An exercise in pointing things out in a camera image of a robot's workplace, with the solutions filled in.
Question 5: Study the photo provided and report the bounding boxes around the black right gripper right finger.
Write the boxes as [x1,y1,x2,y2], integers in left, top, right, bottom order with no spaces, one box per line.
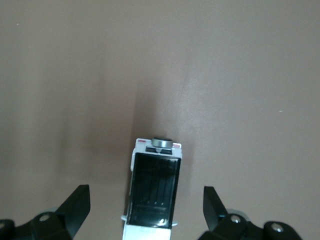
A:
[199,185,305,240]

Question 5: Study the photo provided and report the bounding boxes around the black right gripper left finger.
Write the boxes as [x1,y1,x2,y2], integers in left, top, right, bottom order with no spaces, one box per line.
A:
[0,184,91,240]

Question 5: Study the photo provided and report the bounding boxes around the white jeep toy black roof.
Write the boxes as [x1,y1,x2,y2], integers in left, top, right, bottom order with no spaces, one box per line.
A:
[120,136,183,240]

